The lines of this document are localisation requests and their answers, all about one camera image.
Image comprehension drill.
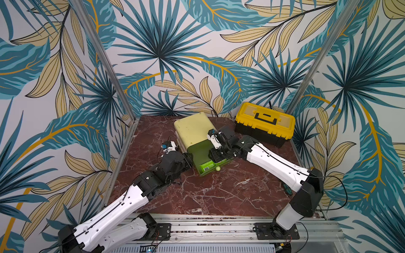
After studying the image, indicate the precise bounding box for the green top drawer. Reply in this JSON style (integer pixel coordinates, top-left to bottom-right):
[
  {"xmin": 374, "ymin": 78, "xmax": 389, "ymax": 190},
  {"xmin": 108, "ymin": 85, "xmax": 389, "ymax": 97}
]
[{"xmin": 187, "ymin": 140, "xmax": 231, "ymax": 177}]

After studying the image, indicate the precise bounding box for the green cookie packet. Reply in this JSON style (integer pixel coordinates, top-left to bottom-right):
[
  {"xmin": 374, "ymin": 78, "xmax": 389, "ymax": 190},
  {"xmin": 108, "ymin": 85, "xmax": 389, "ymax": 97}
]
[{"xmin": 201, "ymin": 161, "xmax": 216, "ymax": 172}]

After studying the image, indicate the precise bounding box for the pale green drawer cabinet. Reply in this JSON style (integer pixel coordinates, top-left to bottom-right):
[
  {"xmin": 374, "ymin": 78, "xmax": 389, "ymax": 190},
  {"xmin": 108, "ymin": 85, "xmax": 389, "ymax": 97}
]
[{"xmin": 174, "ymin": 112, "xmax": 215, "ymax": 152}]

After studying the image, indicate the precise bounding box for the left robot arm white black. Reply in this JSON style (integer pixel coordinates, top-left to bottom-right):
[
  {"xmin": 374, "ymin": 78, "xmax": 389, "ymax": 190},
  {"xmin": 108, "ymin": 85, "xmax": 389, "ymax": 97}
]
[{"xmin": 58, "ymin": 150, "xmax": 193, "ymax": 253}]

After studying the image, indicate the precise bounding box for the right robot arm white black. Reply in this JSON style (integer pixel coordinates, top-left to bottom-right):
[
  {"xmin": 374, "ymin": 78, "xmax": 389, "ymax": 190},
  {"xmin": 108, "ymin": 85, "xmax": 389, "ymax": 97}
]
[{"xmin": 207, "ymin": 126, "xmax": 324, "ymax": 234}]

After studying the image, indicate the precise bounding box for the yellow black toolbox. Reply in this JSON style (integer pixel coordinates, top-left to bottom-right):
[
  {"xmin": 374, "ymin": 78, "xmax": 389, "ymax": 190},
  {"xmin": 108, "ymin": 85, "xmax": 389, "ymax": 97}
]
[{"xmin": 235, "ymin": 102, "xmax": 295, "ymax": 148}]

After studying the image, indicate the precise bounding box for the green black screwdriver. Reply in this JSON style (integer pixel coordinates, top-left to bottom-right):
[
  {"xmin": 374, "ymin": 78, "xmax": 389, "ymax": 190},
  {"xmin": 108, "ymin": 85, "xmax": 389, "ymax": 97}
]
[{"xmin": 282, "ymin": 183, "xmax": 293, "ymax": 196}]

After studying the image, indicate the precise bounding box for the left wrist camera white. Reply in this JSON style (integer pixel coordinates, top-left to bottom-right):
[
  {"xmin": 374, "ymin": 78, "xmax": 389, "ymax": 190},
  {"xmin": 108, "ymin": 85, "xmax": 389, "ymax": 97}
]
[{"xmin": 161, "ymin": 141, "xmax": 178, "ymax": 155}]

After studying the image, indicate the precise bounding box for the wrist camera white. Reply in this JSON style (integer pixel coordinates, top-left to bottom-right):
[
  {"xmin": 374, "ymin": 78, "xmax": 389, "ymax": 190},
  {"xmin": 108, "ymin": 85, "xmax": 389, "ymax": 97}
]
[
  {"xmin": 207, "ymin": 129, "xmax": 223, "ymax": 149},
  {"xmin": 161, "ymin": 141, "xmax": 178, "ymax": 155}
]

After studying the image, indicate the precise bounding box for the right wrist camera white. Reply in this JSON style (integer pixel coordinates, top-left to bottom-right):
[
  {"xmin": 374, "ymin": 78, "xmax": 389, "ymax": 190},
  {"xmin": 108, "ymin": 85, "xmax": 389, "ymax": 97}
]
[{"xmin": 207, "ymin": 129, "xmax": 223, "ymax": 149}]

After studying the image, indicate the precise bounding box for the aluminium front rail frame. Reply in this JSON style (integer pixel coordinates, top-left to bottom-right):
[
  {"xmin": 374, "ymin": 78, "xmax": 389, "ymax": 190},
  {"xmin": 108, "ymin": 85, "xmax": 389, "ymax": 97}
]
[{"xmin": 121, "ymin": 214, "xmax": 350, "ymax": 253}]

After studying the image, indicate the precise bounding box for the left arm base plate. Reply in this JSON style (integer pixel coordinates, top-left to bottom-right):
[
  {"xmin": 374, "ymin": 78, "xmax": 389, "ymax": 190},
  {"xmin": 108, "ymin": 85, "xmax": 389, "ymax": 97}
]
[{"xmin": 138, "ymin": 223, "xmax": 171, "ymax": 241}]

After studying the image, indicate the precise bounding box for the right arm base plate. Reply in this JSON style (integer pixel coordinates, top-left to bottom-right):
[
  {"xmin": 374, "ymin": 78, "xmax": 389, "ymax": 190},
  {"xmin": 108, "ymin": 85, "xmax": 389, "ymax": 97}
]
[{"xmin": 253, "ymin": 222, "xmax": 300, "ymax": 241}]

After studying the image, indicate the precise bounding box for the right aluminium corner post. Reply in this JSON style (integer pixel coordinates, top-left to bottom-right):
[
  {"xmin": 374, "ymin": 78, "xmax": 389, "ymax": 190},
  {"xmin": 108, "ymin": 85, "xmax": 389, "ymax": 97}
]
[{"xmin": 286, "ymin": 0, "xmax": 360, "ymax": 114}]

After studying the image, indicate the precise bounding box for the aluminium corner post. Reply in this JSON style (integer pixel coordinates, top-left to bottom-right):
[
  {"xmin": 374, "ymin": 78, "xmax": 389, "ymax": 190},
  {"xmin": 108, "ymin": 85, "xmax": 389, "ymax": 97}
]
[
  {"xmin": 286, "ymin": 0, "xmax": 360, "ymax": 114},
  {"xmin": 71, "ymin": 0, "xmax": 136, "ymax": 122}
]

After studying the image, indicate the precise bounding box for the left aluminium corner post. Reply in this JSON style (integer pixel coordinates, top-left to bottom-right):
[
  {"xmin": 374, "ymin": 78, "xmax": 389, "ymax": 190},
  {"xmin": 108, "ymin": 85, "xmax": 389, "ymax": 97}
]
[{"xmin": 71, "ymin": 0, "xmax": 136, "ymax": 122}]

